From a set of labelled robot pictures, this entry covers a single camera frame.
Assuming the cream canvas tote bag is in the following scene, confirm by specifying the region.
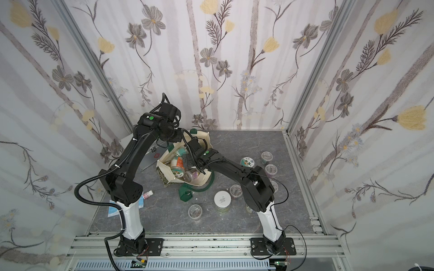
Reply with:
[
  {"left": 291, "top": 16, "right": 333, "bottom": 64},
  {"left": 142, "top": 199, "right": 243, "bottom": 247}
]
[{"left": 156, "top": 141, "right": 215, "bottom": 202}]

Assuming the large strawberry label jar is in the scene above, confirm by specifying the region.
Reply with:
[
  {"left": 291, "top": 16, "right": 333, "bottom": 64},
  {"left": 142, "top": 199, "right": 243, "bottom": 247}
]
[{"left": 240, "top": 157, "right": 255, "bottom": 168}]

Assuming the white lid seed jar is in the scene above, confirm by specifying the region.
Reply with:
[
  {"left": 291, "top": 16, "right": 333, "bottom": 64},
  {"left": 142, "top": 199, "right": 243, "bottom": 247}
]
[{"left": 214, "top": 190, "right": 232, "bottom": 213}]

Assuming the clear lid green seed cup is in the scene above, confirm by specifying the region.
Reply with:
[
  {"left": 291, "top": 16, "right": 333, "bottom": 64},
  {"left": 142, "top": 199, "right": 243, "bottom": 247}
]
[{"left": 261, "top": 151, "right": 274, "bottom": 165}]

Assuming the orange sunflower seed cup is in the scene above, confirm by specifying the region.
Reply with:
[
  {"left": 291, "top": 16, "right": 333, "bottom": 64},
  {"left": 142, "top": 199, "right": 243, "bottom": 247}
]
[{"left": 264, "top": 164, "right": 278, "bottom": 178}]

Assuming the red label seed jar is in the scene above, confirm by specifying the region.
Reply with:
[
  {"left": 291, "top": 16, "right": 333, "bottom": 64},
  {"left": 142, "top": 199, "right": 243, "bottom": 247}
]
[{"left": 170, "top": 157, "right": 185, "bottom": 178}]

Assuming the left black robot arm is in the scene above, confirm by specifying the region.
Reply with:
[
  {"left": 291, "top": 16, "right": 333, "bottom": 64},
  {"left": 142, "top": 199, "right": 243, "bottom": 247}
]
[{"left": 99, "top": 102, "right": 181, "bottom": 255}]

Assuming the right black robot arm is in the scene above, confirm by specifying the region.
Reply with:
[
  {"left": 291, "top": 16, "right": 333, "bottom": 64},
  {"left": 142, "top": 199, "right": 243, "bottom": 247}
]
[{"left": 185, "top": 137, "right": 286, "bottom": 255}]

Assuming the silver first aid case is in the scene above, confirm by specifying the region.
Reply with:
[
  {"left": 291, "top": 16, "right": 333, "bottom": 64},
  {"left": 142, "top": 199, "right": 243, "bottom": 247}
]
[{"left": 116, "top": 132, "right": 167, "bottom": 172}]

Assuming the blue face mask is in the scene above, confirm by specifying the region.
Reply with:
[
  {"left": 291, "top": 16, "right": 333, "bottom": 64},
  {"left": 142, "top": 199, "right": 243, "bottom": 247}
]
[{"left": 107, "top": 197, "right": 144, "bottom": 217}]

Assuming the clear lid cup by wall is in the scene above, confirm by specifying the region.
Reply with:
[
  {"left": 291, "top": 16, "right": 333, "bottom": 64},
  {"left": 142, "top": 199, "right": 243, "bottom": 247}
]
[{"left": 270, "top": 180, "right": 279, "bottom": 193}]

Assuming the black corrugated cable conduit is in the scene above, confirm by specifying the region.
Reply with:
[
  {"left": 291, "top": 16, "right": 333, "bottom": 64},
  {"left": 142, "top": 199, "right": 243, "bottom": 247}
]
[{"left": 73, "top": 148, "right": 136, "bottom": 271}]

